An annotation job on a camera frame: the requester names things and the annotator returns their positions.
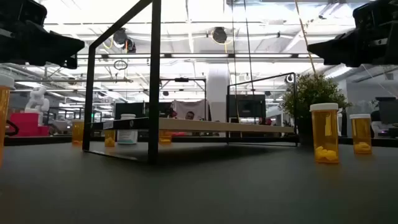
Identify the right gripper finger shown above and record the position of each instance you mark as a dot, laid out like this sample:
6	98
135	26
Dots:
345	63
339	48

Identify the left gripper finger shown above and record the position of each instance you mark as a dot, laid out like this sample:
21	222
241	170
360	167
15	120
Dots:
72	62
59	46

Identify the large amber pill bottle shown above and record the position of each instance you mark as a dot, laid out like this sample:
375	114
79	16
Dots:
164	138
77	133

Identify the small amber pill bottle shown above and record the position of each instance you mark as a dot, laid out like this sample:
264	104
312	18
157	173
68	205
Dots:
360	133
325	133
109	140

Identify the small white cap front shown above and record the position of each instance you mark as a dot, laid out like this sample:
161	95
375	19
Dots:
3	118

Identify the white bottle blue label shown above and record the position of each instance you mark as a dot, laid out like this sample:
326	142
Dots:
127	137

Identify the green plant in black pot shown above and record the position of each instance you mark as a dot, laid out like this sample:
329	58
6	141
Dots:
314	93

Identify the white robot figure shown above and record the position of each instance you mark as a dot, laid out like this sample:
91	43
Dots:
37	99

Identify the dark monitor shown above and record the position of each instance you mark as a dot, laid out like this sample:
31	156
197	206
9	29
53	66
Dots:
387	110

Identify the red storage boxes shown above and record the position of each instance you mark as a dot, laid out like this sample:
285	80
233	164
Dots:
26	124

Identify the dark wide screen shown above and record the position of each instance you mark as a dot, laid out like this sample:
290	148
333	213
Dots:
133	109

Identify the white hanging cloth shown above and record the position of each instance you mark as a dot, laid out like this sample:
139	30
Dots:
182	109

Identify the person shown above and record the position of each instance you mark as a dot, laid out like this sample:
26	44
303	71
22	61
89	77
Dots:
190	115

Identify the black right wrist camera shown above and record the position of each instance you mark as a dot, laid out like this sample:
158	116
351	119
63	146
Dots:
365	15

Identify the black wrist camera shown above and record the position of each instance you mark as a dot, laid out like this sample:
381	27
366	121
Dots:
34	12
365	15

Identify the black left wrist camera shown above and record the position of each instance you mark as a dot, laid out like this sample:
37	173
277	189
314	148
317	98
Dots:
34	12

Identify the wooden shelf black metal frame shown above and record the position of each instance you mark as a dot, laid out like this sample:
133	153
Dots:
217	126

